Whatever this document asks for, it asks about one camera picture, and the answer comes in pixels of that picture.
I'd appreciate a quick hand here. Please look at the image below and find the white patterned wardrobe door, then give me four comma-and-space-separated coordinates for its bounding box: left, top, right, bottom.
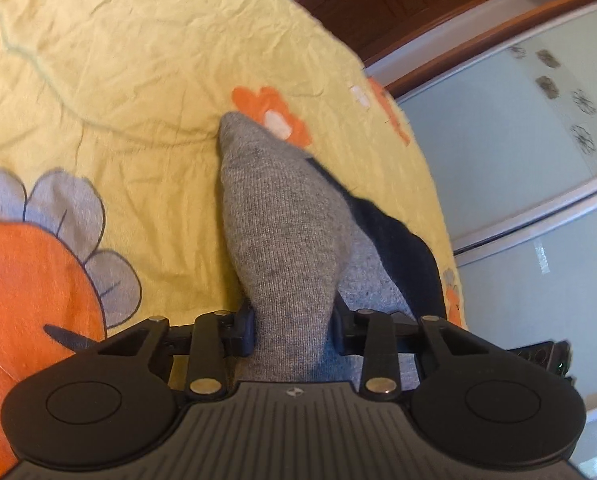
395, 0, 597, 480

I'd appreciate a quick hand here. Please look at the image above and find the grey knit garment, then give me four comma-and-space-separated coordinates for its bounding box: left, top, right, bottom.
218, 112, 419, 386

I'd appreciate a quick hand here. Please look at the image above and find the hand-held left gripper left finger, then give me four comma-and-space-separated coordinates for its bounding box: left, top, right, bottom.
98, 302, 255, 402

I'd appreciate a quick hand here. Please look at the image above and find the yellow floral bed sheet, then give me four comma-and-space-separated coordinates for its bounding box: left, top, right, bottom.
0, 0, 469, 480

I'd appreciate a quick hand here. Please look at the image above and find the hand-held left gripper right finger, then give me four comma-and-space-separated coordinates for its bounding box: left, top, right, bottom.
328, 300, 471, 402

